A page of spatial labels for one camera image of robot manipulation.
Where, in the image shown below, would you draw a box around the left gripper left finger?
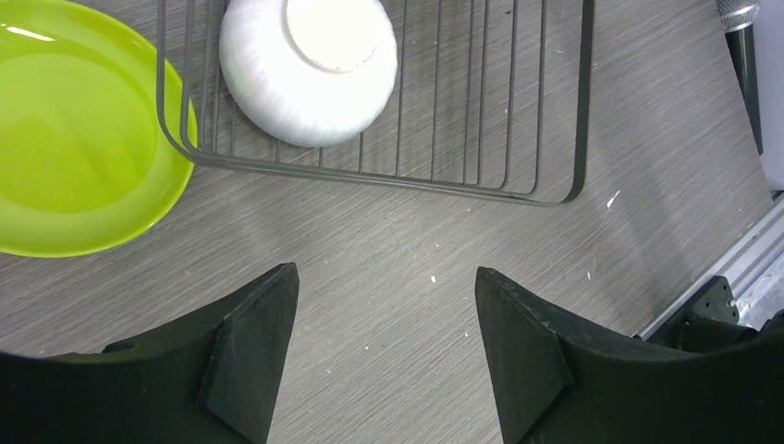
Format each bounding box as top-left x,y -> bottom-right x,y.
1,263 -> 300,443

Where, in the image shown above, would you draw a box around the lime green saucer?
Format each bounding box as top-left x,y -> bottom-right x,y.
1,1 -> 198,258

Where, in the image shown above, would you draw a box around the white ceramic bowl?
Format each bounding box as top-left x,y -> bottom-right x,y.
219,1 -> 398,148

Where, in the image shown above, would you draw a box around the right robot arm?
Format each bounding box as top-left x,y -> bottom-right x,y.
646,275 -> 783,353

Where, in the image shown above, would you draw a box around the wire dish rack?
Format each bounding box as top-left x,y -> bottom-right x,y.
155,1 -> 595,206

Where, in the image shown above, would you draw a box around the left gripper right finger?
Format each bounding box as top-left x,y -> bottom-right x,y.
474,267 -> 783,443

